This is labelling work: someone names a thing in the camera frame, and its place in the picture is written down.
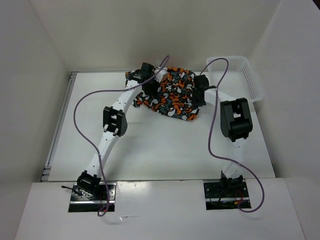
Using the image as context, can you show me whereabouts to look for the orange camouflage shorts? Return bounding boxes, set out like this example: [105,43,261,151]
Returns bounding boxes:
[132,67,200,121]

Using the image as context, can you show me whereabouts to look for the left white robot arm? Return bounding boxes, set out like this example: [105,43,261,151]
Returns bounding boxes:
[73,62,166,200]

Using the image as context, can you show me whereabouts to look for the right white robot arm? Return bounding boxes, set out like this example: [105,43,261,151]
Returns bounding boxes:
[192,75,253,197]

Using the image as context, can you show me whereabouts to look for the white plastic basket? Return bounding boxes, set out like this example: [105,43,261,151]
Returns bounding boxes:
[206,56,264,103]

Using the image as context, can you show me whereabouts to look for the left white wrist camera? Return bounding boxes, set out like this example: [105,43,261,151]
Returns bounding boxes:
[154,67,168,83]

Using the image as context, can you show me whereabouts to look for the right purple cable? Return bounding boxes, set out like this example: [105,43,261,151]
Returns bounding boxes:
[199,57,266,214]

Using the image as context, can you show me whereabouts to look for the purple cable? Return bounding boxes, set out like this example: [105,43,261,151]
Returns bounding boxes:
[199,57,266,214]
[73,54,171,217]

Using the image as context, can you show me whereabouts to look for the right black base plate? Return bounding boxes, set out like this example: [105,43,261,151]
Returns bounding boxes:
[203,180,252,211]

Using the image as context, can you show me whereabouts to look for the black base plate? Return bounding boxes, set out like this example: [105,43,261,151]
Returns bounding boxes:
[68,182,117,213]
[203,180,252,211]

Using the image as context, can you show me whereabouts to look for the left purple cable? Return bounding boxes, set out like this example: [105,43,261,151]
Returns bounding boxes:
[73,54,171,217]

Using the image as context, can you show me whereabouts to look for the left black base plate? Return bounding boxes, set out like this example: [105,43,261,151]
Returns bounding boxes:
[68,182,117,213]

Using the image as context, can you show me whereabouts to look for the aluminium table edge rail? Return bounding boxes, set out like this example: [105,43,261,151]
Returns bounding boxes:
[39,71,78,182]

